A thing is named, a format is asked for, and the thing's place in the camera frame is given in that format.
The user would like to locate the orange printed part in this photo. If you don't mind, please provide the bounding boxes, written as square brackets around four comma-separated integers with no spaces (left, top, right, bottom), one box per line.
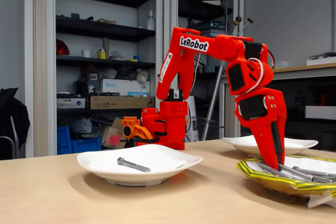
[120,116,155,143]

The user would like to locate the white square porcelain plate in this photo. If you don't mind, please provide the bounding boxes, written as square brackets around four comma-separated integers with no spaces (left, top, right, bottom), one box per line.
[222,134,319,158]
[77,144,204,187]

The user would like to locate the long white box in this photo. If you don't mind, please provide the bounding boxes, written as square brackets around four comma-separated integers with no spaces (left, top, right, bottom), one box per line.
[304,105,336,120]

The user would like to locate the black jacket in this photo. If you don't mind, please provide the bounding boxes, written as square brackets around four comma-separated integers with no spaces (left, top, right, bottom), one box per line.
[0,87,30,151]

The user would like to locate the grey coat stand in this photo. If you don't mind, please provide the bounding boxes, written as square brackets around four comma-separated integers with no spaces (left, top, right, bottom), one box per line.
[201,0,255,141]

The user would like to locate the yellow green striped plate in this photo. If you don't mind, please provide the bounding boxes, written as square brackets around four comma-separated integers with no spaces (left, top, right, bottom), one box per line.
[236,155,336,209]

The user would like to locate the white Weller box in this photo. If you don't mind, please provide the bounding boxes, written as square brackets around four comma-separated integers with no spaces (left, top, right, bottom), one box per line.
[102,78,151,97]

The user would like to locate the grey sideboard wooden top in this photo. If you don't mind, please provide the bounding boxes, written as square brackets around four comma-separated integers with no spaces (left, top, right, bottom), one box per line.
[220,62,336,143]

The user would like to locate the white plastic bottle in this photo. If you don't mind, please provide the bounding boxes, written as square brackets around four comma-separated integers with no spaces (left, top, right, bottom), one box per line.
[146,10,155,30]

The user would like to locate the white servo cable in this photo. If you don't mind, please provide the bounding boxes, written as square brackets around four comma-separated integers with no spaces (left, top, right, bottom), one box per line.
[245,50,276,96]

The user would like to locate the red black helmet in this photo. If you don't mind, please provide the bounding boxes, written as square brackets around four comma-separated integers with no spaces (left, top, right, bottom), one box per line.
[56,39,70,56]

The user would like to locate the stack of books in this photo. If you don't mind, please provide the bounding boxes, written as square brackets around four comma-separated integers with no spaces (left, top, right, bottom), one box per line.
[199,20,227,37]

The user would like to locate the flat grey printed box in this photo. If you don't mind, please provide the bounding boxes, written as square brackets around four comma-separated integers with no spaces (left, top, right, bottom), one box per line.
[57,98,86,109]

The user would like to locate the cardboard box pink label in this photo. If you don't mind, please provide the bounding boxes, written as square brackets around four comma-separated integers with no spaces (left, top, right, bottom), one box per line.
[101,118,128,149]

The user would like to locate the flat white box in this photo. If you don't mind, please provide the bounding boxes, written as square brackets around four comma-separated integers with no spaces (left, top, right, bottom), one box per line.
[306,52,336,66]

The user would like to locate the long brown cardboard box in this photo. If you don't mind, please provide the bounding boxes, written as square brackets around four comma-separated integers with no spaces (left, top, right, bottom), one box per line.
[90,95,155,110]

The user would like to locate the blue plastic crate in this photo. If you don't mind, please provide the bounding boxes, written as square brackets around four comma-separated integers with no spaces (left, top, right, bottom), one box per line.
[57,136,102,155]
[57,125,71,143]

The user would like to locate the grey metal chair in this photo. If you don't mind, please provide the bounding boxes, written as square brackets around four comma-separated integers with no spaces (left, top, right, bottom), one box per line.
[0,115,19,159]

